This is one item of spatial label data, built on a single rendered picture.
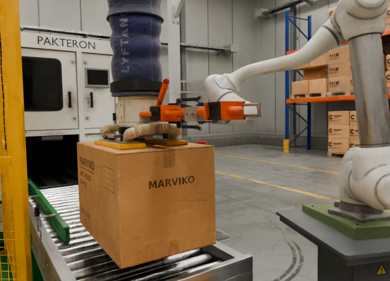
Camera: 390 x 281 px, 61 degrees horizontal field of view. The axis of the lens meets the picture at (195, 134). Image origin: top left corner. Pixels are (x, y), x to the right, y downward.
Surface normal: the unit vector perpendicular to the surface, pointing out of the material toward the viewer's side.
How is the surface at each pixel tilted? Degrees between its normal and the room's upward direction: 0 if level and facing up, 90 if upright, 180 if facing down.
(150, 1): 100
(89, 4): 90
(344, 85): 90
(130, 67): 78
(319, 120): 90
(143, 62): 74
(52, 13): 90
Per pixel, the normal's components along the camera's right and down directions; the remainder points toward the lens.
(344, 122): -0.84, 0.08
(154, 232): 0.53, 0.04
